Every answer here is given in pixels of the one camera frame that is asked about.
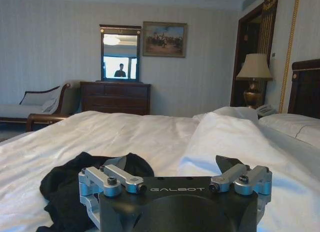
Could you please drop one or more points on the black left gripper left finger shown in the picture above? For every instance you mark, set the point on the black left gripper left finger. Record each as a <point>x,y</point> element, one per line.
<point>113,174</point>

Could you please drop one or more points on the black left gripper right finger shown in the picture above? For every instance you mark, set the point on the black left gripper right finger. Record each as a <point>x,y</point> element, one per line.
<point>240,175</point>

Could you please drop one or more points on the white bed duvet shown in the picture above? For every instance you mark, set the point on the white bed duvet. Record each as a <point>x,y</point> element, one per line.
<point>140,152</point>

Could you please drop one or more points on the black garment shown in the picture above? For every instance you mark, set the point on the black garment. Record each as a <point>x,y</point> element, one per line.
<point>75,184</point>

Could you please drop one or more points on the white desk telephone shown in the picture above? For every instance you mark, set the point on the white desk telephone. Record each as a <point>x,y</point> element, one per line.
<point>267,109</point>

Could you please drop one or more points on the white pillow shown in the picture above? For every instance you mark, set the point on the white pillow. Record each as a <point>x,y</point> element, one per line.
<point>292,125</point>

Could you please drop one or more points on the dark wooden dresser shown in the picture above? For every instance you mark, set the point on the dark wooden dresser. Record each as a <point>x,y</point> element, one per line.
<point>115,98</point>

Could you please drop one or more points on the brass table lamp beige shade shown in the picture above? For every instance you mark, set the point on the brass table lamp beige shade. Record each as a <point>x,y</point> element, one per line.
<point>254,77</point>

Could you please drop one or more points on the person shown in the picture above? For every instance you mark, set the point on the person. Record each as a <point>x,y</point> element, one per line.
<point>121,70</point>

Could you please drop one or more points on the white upholstered chaise longue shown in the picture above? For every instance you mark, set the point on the white upholstered chaise longue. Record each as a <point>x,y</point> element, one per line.
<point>35,104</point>

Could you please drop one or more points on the dark wooden headboard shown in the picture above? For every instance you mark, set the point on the dark wooden headboard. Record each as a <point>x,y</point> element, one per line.
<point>305,87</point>

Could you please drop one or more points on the wood framed dresser mirror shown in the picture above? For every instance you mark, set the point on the wood framed dresser mirror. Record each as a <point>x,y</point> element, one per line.
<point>120,52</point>

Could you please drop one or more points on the framed landscape painting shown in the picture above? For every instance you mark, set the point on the framed landscape painting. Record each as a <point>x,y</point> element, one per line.
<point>164,39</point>

